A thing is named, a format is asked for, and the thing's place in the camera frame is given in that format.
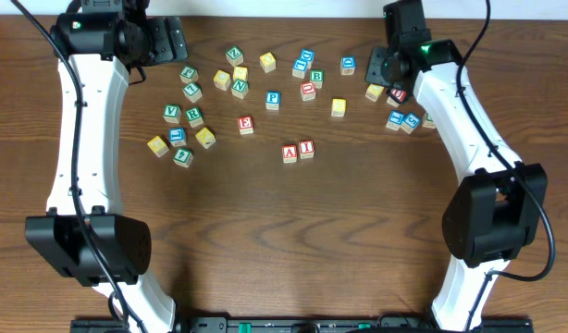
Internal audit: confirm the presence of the green Z letter block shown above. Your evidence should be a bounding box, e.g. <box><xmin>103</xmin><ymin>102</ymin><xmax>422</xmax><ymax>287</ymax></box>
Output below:
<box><xmin>226</xmin><ymin>46</ymin><xmax>244</xmax><ymax>67</ymax></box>

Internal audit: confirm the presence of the red U block right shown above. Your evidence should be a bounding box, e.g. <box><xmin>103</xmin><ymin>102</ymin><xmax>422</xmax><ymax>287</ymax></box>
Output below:
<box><xmin>387</xmin><ymin>89</ymin><xmax>407</xmax><ymax>107</ymax></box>

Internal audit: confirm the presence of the yellow S block centre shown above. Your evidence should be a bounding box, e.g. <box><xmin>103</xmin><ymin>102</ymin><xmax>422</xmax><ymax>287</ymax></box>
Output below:
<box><xmin>331</xmin><ymin>98</ymin><xmax>347</xmax><ymax>117</ymax></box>

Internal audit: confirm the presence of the yellow block top centre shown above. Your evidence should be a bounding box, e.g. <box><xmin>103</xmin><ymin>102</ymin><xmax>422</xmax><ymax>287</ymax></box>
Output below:
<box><xmin>260</xmin><ymin>52</ymin><xmax>277</xmax><ymax>73</ymax></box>

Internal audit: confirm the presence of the green j block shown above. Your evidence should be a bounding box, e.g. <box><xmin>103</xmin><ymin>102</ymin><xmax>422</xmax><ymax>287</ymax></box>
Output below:
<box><xmin>422</xmin><ymin>112</ymin><xmax>436</xmax><ymax>129</ymax></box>
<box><xmin>179</xmin><ymin>66</ymin><xmax>199</xmax><ymax>84</ymax></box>

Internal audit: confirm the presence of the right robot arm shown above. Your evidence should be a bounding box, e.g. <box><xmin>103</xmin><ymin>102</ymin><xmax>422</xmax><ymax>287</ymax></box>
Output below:
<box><xmin>365</xmin><ymin>0</ymin><xmax>556</xmax><ymax>332</ymax></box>

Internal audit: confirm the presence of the blue I letter block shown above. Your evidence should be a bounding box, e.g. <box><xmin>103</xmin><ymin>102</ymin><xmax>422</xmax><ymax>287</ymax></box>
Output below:
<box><xmin>386</xmin><ymin>110</ymin><xmax>405</xmax><ymax>131</ymax></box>

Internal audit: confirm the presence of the green N letter block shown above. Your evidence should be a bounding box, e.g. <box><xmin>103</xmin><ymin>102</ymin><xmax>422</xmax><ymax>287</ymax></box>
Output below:
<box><xmin>231</xmin><ymin>79</ymin><xmax>249</xmax><ymax>99</ymax></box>

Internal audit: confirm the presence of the blue D block right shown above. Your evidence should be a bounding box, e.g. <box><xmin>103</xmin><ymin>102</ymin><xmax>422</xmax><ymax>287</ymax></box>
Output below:
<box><xmin>340</xmin><ymin>56</ymin><xmax>356</xmax><ymax>76</ymax></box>

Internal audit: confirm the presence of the green 4 number block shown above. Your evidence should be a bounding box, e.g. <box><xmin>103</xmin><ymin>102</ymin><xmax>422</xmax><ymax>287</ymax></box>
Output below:
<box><xmin>173</xmin><ymin>148</ymin><xmax>193</xmax><ymax>168</ymax></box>

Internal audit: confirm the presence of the red A letter block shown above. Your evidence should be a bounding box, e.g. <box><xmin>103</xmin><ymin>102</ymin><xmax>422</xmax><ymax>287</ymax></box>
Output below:
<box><xmin>282</xmin><ymin>144</ymin><xmax>298</xmax><ymax>164</ymax></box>

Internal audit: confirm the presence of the yellow O letter block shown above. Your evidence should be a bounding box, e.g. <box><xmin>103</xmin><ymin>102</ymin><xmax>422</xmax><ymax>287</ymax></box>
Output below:
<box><xmin>365</xmin><ymin>84</ymin><xmax>385</xmax><ymax>102</ymax></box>

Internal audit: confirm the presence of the blue d block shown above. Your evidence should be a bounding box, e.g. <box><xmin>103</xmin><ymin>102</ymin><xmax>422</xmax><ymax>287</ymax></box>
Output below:
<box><xmin>299</xmin><ymin>49</ymin><xmax>315</xmax><ymax>69</ymax></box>
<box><xmin>340</xmin><ymin>56</ymin><xmax>356</xmax><ymax>76</ymax></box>

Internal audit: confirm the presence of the blue G letter block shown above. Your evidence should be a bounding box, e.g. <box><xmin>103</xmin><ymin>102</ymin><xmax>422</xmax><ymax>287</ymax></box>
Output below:
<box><xmin>401</xmin><ymin>113</ymin><xmax>421</xmax><ymax>134</ymax></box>

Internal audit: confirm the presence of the blue L block left cluster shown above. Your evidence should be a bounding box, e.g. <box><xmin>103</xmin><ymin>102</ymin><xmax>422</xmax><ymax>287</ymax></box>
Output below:
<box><xmin>168</xmin><ymin>128</ymin><xmax>187</xmax><ymax>147</ymax></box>

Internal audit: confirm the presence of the blue L block centre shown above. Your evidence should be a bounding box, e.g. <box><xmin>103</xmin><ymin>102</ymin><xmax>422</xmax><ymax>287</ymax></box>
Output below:
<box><xmin>292</xmin><ymin>59</ymin><xmax>308</xmax><ymax>79</ymax></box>

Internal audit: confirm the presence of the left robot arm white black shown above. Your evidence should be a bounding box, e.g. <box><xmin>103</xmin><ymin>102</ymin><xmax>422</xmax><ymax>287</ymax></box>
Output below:
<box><xmin>25</xmin><ymin>0</ymin><xmax>188</xmax><ymax>332</ymax></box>

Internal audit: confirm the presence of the green J block right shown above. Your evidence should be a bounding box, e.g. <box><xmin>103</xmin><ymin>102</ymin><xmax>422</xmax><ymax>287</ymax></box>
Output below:
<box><xmin>422</xmin><ymin>112</ymin><xmax>436</xmax><ymax>129</ymax></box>

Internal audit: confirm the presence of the blue D block upper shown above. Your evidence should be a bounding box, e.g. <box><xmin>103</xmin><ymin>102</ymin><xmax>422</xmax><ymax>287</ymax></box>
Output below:
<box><xmin>299</xmin><ymin>49</ymin><xmax>315</xmax><ymax>69</ymax></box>

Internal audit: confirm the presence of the red E letter block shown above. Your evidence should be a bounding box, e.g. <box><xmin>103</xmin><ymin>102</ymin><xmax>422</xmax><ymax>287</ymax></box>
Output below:
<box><xmin>238</xmin><ymin>116</ymin><xmax>254</xmax><ymax>135</ymax></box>

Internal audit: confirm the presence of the yellow block beside S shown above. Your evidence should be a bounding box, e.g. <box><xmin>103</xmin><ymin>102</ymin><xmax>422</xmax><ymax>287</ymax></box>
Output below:
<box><xmin>213</xmin><ymin>69</ymin><xmax>231</xmax><ymax>91</ymax></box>

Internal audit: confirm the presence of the red I letter block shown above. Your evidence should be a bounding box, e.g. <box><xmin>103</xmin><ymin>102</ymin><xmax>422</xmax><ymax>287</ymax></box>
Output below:
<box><xmin>299</xmin><ymin>140</ymin><xmax>315</xmax><ymax>159</ymax></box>

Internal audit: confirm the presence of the yellow S block near N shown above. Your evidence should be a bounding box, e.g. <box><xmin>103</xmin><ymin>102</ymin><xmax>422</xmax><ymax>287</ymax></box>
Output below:
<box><xmin>233</xmin><ymin>66</ymin><xmax>249</xmax><ymax>81</ymax></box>

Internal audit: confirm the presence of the red u block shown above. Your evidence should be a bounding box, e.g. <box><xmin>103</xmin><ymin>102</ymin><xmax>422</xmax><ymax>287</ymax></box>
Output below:
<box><xmin>300</xmin><ymin>81</ymin><xmax>316</xmax><ymax>101</ymax></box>
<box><xmin>387</xmin><ymin>89</ymin><xmax>407</xmax><ymax>107</ymax></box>

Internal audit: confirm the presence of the green J block left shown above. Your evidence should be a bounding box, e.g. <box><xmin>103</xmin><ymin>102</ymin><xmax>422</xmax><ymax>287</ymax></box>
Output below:
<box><xmin>179</xmin><ymin>66</ymin><xmax>199</xmax><ymax>84</ymax></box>

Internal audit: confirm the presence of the green V letter block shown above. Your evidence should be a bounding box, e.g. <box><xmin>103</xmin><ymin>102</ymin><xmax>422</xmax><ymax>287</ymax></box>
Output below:
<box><xmin>163</xmin><ymin>104</ymin><xmax>181</xmax><ymax>124</ymax></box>

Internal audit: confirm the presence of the yellow K letter block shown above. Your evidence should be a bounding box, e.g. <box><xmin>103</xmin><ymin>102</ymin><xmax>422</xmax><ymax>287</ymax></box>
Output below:
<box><xmin>195</xmin><ymin>127</ymin><xmax>216</xmax><ymax>149</ymax></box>

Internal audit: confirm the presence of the green B letter block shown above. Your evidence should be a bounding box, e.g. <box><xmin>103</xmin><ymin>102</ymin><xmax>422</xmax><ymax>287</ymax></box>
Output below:
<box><xmin>310</xmin><ymin>69</ymin><xmax>324</xmax><ymax>89</ymax></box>

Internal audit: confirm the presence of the yellow block far left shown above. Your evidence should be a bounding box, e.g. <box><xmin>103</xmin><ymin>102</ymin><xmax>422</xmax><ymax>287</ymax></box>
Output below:
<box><xmin>147</xmin><ymin>136</ymin><xmax>169</xmax><ymax>157</ymax></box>

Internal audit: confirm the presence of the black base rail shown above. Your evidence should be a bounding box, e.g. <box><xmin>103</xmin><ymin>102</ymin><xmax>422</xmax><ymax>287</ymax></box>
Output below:
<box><xmin>69</xmin><ymin>315</ymin><xmax>535</xmax><ymax>333</ymax></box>

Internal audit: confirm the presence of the green R letter block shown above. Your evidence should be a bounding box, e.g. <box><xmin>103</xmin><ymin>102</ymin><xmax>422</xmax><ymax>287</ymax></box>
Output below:
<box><xmin>185</xmin><ymin>107</ymin><xmax>204</xmax><ymax>128</ymax></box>

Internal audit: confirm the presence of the red U block centre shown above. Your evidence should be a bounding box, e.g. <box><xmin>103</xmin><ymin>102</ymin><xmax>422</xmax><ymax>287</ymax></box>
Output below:
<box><xmin>300</xmin><ymin>81</ymin><xmax>316</xmax><ymax>101</ymax></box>

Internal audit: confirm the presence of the blue P letter block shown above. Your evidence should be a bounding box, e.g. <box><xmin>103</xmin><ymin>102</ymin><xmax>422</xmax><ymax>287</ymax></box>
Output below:
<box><xmin>265</xmin><ymin>91</ymin><xmax>281</xmax><ymax>111</ymax></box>

